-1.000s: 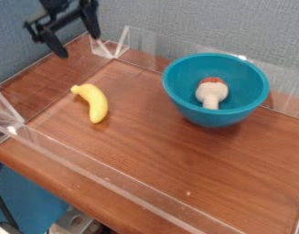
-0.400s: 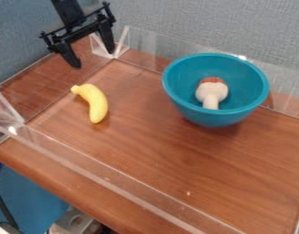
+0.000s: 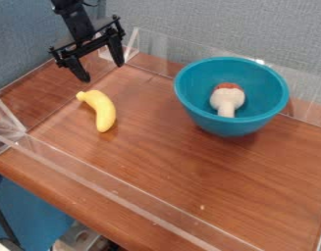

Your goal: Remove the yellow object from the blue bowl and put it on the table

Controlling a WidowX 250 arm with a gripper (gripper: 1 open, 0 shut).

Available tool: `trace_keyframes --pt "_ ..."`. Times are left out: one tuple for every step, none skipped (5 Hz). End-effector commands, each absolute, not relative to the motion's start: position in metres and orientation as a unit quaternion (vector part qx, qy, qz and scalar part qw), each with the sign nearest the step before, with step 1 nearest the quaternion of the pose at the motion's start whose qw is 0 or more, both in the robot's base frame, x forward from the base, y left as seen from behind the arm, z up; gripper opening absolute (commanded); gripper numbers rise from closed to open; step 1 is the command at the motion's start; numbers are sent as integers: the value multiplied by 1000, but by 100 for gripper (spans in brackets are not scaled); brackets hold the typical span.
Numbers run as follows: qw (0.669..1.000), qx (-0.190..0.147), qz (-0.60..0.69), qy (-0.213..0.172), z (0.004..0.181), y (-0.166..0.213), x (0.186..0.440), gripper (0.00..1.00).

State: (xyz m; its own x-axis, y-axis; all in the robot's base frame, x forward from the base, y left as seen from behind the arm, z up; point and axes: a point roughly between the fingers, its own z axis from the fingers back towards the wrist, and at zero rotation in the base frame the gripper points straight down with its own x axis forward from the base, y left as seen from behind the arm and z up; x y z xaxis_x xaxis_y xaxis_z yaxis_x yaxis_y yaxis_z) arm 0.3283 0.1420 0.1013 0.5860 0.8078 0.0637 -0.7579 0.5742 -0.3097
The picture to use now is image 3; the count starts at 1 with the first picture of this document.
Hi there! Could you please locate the white red toy mushroom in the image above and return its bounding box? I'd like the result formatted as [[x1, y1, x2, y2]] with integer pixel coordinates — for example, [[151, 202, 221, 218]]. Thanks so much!
[[210, 82, 245, 118]]

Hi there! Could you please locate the yellow toy banana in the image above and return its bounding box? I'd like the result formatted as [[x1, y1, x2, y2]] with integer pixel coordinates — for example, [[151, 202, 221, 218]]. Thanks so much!
[[76, 90, 116, 132]]

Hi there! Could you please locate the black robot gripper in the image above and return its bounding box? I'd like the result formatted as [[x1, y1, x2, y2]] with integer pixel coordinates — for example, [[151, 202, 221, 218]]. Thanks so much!
[[49, 0, 126, 82]]

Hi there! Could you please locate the blue plastic bowl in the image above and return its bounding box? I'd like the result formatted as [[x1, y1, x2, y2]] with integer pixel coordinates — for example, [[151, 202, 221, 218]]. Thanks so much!
[[174, 57, 289, 137]]

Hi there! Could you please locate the grey metal bracket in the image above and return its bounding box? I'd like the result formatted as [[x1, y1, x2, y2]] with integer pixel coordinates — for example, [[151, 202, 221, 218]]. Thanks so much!
[[52, 222, 107, 251]]

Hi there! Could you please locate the clear acrylic table barrier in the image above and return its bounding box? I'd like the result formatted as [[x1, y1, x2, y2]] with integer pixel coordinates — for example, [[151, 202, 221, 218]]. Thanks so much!
[[0, 28, 321, 251]]

